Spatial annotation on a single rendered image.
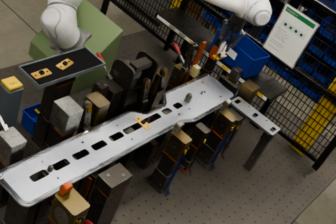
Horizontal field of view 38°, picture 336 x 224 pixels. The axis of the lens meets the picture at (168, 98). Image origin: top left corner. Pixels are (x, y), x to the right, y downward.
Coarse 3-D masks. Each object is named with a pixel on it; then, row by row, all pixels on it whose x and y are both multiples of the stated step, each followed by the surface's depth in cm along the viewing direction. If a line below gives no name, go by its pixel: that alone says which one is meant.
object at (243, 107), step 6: (234, 102) 260; (240, 102) 262; (246, 102) 264; (240, 108) 257; (246, 108) 259; (252, 108) 261; (246, 114) 255; (258, 114) 259; (252, 120) 253; (258, 120) 254; (264, 120) 256; (258, 126) 252; (264, 126) 252; (270, 126) 254; (276, 126) 256; (270, 132) 250
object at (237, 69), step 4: (232, 68) 271; (236, 68) 272; (240, 68) 273; (232, 72) 272; (236, 72) 270; (240, 72) 271; (228, 76) 274; (232, 76) 273; (236, 76) 271; (232, 80) 274; (236, 80) 276
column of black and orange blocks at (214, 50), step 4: (216, 40) 274; (220, 40) 273; (216, 44) 275; (212, 48) 278; (216, 48) 276; (212, 52) 278; (216, 52) 277; (208, 56) 281; (212, 56) 279; (208, 60) 282; (212, 60) 280; (216, 60) 283; (204, 64) 285; (208, 64) 283; (212, 64) 282; (204, 68) 286; (208, 68) 284; (212, 68) 286; (200, 72) 288; (204, 72) 286; (208, 72) 285
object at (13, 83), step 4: (12, 76) 192; (4, 80) 188; (8, 80) 189; (12, 80) 190; (16, 80) 191; (4, 84) 187; (8, 84) 188; (12, 84) 188; (16, 84) 189; (20, 84) 190; (8, 88) 186; (12, 88) 187
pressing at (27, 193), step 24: (168, 96) 244; (192, 96) 251; (216, 96) 258; (120, 120) 218; (168, 120) 229; (192, 120) 236; (72, 144) 197; (120, 144) 206; (24, 168) 180; (72, 168) 188; (96, 168) 192; (24, 192) 172; (48, 192) 176
